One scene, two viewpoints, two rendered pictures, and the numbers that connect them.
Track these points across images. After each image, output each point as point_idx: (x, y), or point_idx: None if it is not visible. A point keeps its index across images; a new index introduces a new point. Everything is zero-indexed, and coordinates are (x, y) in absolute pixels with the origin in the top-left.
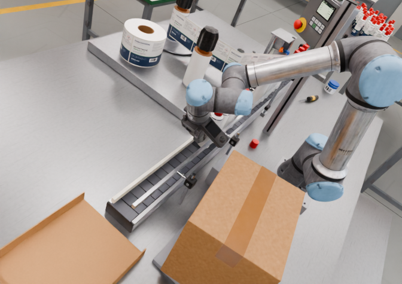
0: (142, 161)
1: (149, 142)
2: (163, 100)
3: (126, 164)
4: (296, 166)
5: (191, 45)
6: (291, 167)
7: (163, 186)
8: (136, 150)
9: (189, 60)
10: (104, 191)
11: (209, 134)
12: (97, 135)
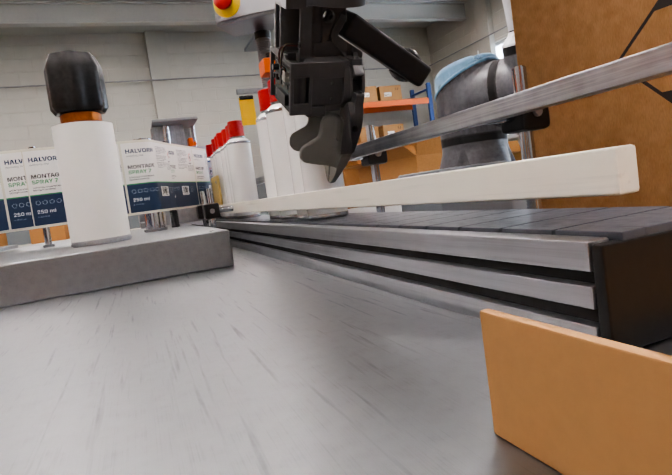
0: (295, 301)
1: (215, 297)
2: (87, 266)
3: (282, 321)
4: (480, 135)
5: (5, 213)
6: (473, 150)
7: (485, 212)
8: (230, 310)
9: (61, 167)
10: (441, 360)
11: (390, 42)
12: (5, 378)
